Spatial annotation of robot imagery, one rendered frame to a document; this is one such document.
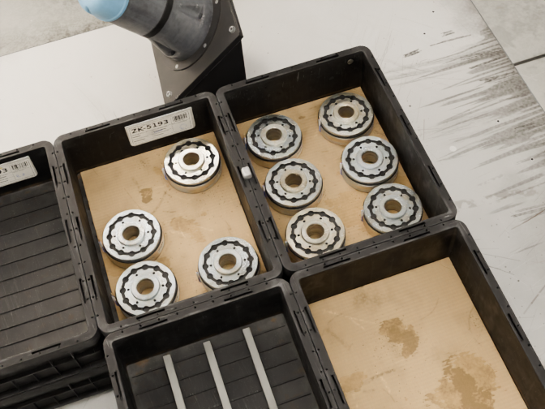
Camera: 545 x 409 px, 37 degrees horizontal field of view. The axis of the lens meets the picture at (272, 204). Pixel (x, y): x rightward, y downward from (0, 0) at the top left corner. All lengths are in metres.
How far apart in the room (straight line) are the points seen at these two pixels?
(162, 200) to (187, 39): 0.32
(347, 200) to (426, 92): 0.41
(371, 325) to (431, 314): 0.10
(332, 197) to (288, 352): 0.30
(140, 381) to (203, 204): 0.34
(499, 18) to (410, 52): 1.12
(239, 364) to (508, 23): 1.89
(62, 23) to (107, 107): 1.25
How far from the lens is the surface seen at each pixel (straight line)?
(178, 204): 1.49
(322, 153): 1.53
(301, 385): 1.32
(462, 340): 1.37
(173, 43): 1.62
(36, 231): 1.53
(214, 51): 1.59
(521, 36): 2.91
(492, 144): 1.73
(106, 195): 1.53
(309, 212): 1.42
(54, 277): 1.47
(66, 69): 1.92
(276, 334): 1.36
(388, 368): 1.34
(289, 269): 1.29
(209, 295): 1.28
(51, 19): 3.07
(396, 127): 1.48
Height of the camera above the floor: 2.08
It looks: 58 degrees down
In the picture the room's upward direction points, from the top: 6 degrees counter-clockwise
